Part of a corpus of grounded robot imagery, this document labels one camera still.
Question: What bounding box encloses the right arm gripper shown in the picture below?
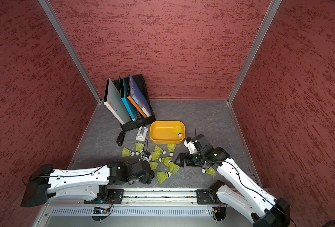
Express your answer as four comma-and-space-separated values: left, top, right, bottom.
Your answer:
174, 150, 206, 168

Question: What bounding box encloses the green shuttlecock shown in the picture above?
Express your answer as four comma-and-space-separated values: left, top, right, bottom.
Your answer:
151, 151, 161, 162
168, 161, 180, 174
156, 171, 171, 184
159, 157, 173, 167
135, 142, 144, 156
173, 125, 183, 137
166, 143, 176, 157
149, 161, 158, 171
121, 148, 135, 158
154, 145, 166, 155

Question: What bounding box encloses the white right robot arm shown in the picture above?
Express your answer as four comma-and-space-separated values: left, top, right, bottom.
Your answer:
175, 147, 291, 227

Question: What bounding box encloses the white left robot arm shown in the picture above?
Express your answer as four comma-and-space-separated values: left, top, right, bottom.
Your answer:
20, 159, 155, 208

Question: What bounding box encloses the yellow plastic storage box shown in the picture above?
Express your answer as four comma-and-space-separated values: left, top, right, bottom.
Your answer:
149, 121, 185, 144

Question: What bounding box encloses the green shuttlecock eleventh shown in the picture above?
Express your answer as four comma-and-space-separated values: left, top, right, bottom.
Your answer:
201, 167, 216, 176

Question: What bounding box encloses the small black device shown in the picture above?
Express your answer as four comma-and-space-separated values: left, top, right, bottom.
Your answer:
116, 131, 126, 147

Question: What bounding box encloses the black mesh file organizer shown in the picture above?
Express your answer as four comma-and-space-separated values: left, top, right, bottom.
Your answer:
112, 74, 156, 132

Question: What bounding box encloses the teal book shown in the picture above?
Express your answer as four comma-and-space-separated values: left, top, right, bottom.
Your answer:
119, 78, 138, 121

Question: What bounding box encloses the white grey book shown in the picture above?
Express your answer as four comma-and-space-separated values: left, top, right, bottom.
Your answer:
104, 79, 129, 125

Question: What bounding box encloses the orange blue book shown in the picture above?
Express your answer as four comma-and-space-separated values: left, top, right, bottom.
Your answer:
128, 75, 152, 118

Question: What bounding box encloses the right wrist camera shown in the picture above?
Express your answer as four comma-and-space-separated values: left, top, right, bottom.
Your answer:
183, 134, 212, 155

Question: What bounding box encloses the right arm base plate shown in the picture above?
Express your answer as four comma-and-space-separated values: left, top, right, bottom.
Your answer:
196, 189, 233, 206

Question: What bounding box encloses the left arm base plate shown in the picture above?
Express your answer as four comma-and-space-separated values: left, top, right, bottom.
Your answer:
83, 187, 124, 205

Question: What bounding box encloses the left aluminium corner post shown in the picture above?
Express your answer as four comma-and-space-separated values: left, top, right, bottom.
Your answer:
38, 0, 102, 105

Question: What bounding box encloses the aluminium corner post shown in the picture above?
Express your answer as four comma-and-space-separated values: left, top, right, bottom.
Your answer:
228, 0, 282, 106
38, 0, 102, 105

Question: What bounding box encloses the right aluminium corner post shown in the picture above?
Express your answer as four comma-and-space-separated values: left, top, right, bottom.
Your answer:
228, 0, 282, 106

